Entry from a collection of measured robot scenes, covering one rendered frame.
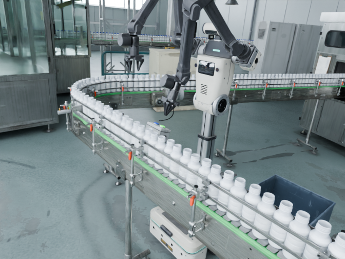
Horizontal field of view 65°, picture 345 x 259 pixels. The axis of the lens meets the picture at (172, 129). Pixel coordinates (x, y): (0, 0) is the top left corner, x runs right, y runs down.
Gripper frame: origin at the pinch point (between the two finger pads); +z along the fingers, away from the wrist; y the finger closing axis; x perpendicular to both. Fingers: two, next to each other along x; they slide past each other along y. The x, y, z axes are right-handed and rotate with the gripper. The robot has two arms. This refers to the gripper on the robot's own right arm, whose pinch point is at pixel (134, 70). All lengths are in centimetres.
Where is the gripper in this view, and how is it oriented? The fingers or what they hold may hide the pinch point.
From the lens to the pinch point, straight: 173.7
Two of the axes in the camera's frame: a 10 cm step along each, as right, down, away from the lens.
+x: 6.4, 3.2, -7.0
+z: -0.7, 9.3, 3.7
